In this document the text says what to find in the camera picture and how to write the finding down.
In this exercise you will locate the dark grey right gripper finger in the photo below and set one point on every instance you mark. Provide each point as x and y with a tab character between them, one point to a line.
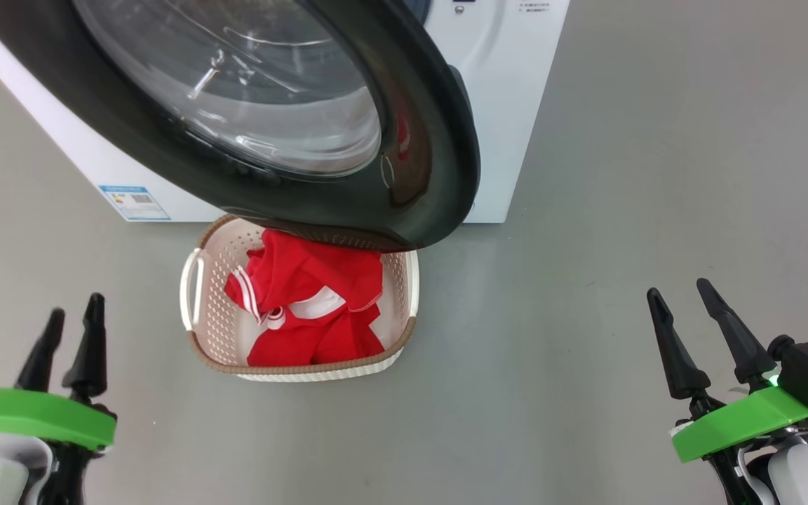
681	365
744	347

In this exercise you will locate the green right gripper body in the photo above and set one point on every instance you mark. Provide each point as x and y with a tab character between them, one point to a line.
748	421

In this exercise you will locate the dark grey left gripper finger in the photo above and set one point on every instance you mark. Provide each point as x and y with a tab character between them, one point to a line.
90	358
41	361

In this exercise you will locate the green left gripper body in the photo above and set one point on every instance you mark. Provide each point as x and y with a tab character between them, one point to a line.
39	417

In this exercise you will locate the red and white garment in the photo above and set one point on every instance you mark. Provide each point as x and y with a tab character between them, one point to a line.
306	308

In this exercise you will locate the washing machine door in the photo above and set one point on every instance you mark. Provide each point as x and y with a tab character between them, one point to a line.
411	175

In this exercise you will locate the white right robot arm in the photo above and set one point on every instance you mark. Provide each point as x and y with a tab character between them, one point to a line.
804	477

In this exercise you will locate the cream perforated laundry basket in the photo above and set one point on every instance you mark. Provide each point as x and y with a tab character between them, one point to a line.
211	322

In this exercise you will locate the white front-load washing machine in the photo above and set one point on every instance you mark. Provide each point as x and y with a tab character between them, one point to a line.
509	105

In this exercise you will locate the blue energy label sticker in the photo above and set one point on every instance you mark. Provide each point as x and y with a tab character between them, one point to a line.
135	203

